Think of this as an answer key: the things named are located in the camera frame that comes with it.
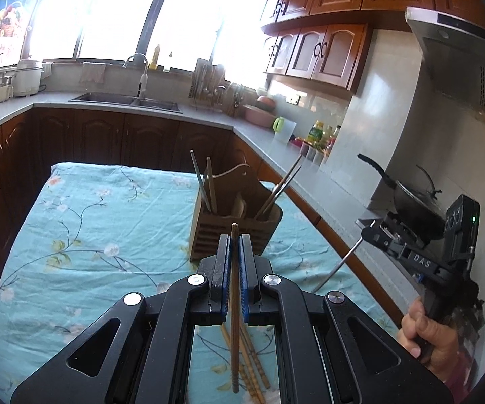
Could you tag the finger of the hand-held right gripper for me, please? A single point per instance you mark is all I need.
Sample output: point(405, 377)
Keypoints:
point(375, 231)

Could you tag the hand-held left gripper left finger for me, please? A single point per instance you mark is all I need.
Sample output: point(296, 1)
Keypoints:
point(227, 286)

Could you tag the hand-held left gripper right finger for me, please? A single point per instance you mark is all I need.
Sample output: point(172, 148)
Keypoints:
point(243, 286)

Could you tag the metal chopstick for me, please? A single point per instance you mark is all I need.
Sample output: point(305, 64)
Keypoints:
point(198, 176)
point(279, 191)
point(337, 266)

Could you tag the twisted wooden chopstick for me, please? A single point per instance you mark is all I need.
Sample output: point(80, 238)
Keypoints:
point(259, 370)
point(227, 338)

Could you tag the wooden utensil holder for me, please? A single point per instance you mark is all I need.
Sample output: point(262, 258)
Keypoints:
point(209, 235)

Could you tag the plain wooden chopstick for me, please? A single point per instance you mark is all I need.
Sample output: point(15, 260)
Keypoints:
point(212, 185)
point(235, 345)
point(286, 174)

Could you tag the metal spoon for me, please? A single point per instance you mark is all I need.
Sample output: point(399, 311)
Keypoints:
point(239, 207)

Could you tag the person's right forearm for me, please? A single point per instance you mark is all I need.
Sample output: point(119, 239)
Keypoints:
point(465, 381)

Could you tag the person's right hand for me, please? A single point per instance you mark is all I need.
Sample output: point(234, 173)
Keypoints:
point(440, 345)

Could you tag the black wok with lid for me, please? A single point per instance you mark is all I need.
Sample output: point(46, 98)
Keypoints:
point(419, 202)

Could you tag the row of seasoning jars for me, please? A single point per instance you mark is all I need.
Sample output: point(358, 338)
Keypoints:
point(312, 153)

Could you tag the oil bottle with green label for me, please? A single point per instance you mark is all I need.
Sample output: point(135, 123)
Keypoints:
point(316, 132)

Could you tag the teal floral tablecloth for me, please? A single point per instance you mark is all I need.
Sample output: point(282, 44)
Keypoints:
point(99, 282)

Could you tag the green and white cup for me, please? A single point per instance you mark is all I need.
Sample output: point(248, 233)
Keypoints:
point(286, 130)

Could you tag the steel range hood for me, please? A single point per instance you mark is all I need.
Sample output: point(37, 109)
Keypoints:
point(457, 63)

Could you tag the pink basin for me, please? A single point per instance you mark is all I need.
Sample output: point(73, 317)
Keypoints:
point(257, 114)

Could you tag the pink lidded pot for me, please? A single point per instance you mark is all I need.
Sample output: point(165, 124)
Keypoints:
point(265, 102)

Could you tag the knife block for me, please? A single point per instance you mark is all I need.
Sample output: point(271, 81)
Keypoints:
point(237, 101)

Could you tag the wooden lower cabinets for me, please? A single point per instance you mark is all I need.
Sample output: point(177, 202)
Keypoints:
point(99, 134)

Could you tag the dish rack with cutting boards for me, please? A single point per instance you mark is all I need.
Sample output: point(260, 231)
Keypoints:
point(206, 84)

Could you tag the steel kitchen sink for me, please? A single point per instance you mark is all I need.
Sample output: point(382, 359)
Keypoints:
point(124, 100)

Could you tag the curved sink faucet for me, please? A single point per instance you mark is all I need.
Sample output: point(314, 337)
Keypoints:
point(143, 80)

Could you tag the yellow dish soap bottle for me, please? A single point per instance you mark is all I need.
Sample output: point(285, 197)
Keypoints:
point(155, 57)

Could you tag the white hanging cloth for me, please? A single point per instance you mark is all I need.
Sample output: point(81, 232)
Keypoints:
point(93, 72)

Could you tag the white electric cooker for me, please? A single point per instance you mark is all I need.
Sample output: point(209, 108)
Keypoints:
point(28, 78)

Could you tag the large kitchen window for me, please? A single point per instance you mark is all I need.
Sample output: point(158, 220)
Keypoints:
point(108, 17)

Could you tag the small white juicer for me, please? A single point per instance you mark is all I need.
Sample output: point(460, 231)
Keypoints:
point(3, 88)

